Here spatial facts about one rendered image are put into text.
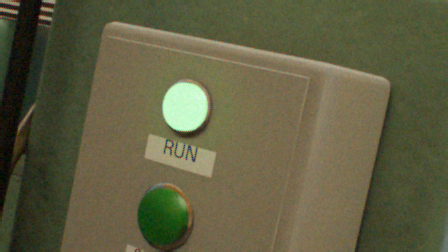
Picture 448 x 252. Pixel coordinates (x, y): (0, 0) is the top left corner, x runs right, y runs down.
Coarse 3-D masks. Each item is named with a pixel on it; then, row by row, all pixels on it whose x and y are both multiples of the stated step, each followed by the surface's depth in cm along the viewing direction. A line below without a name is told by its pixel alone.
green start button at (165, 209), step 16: (160, 192) 31; (176, 192) 31; (144, 208) 31; (160, 208) 31; (176, 208) 30; (192, 208) 31; (144, 224) 31; (160, 224) 31; (176, 224) 30; (192, 224) 31; (160, 240) 31; (176, 240) 31
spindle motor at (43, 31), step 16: (0, 16) 65; (0, 32) 55; (48, 32) 58; (0, 48) 55; (0, 64) 55; (32, 64) 56; (0, 80) 55; (32, 80) 57; (0, 96) 55; (32, 96) 57
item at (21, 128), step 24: (24, 0) 39; (24, 24) 39; (24, 48) 39; (24, 72) 39; (0, 120) 39; (24, 120) 45; (0, 144) 39; (24, 144) 44; (0, 168) 39; (0, 192) 39; (0, 216) 39
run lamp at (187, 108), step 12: (180, 84) 31; (192, 84) 31; (168, 96) 31; (180, 96) 30; (192, 96) 30; (204, 96) 30; (168, 108) 31; (180, 108) 30; (192, 108) 30; (204, 108) 30; (168, 120) 31; (180, 120) 30; (192, 120) 30; (204, 120) 30; (180, 132) 31; (192, 132) 31
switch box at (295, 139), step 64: (128, 64) 33; (192, 64) 31; (256, 64) 30; (320, 64) 29; (128, 128) 32; (256, 128) 30; (320, 128) 29; (128, 192) 32; (192, 192) 31; (256, 192) 29; (320, 192) 30
